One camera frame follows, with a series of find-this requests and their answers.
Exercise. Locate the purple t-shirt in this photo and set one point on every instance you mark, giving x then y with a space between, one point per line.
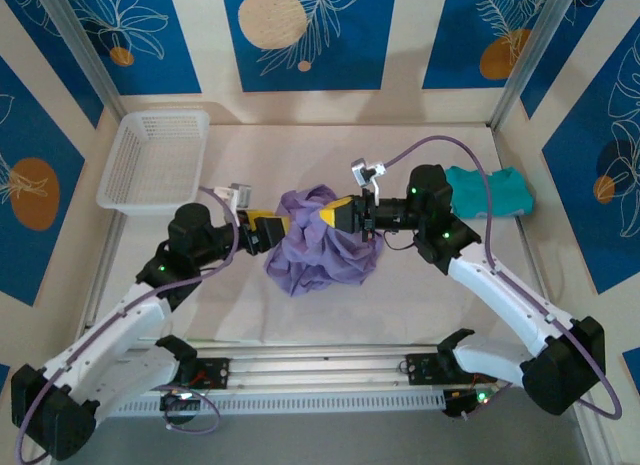
320 265

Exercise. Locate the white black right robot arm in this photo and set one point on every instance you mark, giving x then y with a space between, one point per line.
505 305

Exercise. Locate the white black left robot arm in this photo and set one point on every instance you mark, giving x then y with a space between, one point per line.
110 340

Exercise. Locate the teal folded t-shirt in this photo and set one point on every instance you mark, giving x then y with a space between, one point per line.
500 195

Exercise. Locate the white plastic mesh basket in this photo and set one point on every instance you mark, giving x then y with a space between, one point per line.
150 160

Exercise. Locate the control board with green light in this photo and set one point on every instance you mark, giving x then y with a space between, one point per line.
470 400
180 405

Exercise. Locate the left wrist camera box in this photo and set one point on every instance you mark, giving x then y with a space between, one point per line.
242 195

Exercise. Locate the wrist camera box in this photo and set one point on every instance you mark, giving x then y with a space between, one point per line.
362 170
242 195

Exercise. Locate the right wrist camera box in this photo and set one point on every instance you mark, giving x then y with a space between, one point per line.
362 170

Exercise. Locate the aluminium mounting rail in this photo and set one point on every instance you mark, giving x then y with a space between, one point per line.
320 365

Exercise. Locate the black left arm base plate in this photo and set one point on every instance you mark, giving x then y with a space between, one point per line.
215 372

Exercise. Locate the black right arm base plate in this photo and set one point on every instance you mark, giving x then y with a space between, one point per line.
422 369

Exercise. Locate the aluminium frame post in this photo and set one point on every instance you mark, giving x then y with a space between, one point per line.
535 55
85 50

